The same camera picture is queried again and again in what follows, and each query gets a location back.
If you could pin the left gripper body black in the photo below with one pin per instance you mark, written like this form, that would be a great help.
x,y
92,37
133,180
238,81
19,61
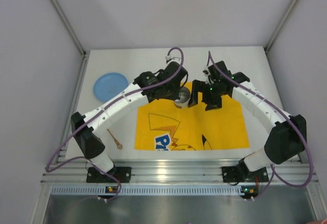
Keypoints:
x,y
168,91

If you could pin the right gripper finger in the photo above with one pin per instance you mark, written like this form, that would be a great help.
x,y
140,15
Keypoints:
x,y
212,106
197,86

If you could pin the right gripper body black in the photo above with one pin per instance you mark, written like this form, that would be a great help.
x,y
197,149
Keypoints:
x,y
202,91

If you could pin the metal cup brown base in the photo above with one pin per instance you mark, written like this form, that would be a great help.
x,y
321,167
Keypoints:
x,y
183,98

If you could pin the yellow Pikachu cloth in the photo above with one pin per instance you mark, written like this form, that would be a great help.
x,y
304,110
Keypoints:
x,y
161,126

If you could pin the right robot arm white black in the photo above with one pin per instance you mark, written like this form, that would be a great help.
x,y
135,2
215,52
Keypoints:
x,y
286,133

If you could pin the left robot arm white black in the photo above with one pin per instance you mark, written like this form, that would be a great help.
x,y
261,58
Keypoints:
x,y
147,87

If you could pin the light blue plate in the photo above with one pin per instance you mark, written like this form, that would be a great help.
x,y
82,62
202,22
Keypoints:
x,y
109,85

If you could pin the gold spoon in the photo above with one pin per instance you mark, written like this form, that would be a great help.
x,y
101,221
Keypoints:
x,y
118,144

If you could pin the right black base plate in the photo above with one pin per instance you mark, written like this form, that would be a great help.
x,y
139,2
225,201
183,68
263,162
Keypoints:
x,y
235,174

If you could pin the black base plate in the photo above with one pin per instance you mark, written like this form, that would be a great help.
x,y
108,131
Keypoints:
x,y
235,174
122,174

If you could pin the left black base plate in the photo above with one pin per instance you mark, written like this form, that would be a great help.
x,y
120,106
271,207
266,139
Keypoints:
x,y
122,174

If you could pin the right frame post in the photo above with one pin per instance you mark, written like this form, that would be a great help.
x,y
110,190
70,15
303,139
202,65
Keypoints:
x,y
286,15

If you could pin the frame post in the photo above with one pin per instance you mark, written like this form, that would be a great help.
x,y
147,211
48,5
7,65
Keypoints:
x,y
286,15
66,23

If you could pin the aluminium mounting rail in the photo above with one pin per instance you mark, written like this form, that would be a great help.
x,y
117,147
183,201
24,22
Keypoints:
x,y
159,167

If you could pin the left frame post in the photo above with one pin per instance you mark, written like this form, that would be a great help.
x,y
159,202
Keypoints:
x,y
66,23

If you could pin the slotted cable duct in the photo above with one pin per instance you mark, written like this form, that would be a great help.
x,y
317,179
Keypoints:
x,y
154,190

